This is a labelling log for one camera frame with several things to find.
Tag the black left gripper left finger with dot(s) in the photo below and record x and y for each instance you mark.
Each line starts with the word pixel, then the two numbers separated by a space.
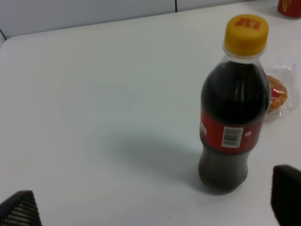
pixel 20 209

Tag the wrapped orange pastry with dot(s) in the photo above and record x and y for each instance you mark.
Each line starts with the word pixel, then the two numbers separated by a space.
pixel 285 95

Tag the cola bottle yellow cap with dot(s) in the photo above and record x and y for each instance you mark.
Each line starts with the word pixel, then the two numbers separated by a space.
pixel 235 99

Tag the red soda can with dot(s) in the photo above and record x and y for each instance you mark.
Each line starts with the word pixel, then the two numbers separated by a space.
pixel 290 8

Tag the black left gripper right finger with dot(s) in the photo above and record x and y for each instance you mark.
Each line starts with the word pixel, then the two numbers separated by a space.
pixel 286 195

